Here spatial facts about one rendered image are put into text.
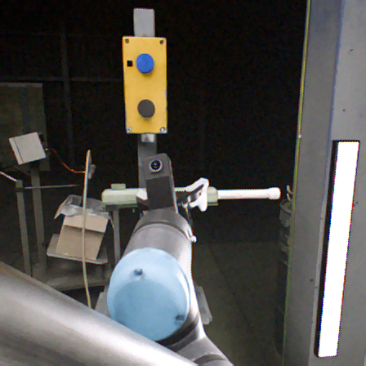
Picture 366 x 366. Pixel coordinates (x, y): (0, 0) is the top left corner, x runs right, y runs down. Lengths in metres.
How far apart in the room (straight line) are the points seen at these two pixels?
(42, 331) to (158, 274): 0.17
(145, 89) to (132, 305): 0.68
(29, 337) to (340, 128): 0.84
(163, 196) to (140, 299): 0.21
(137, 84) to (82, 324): 0.78
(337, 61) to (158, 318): 0.75
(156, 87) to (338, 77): 0.47
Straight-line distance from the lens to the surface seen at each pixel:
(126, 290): 0.34
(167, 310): 0.35
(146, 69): 0.91
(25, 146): 2.51
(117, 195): 0.81
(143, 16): 1.02
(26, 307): 0.19
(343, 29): 0.93
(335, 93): 0.90
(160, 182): 0.51
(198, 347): 0.40
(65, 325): 0.20
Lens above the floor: 1.31
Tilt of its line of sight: 11 degrees down
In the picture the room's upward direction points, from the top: straight up
